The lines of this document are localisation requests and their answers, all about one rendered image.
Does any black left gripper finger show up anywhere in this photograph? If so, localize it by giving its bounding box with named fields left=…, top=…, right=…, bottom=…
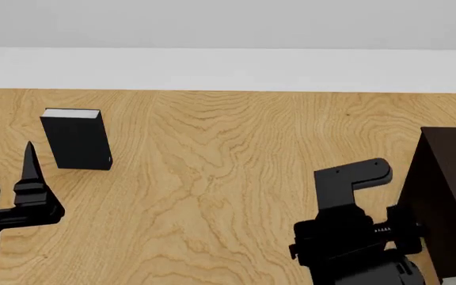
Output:
left=13, top=140, right=50, bottom=207

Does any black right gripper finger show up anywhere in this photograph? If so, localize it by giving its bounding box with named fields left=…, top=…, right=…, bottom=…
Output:
left=313, top=157, right=393, bottom=214

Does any dark brown wooden cabinet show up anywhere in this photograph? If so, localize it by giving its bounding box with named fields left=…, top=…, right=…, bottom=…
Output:
left=395, top=126, right=456, bottom=285

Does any black hardcover book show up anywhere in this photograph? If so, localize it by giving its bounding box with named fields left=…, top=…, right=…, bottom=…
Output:
left=40, top=108, right=114, bottom=172

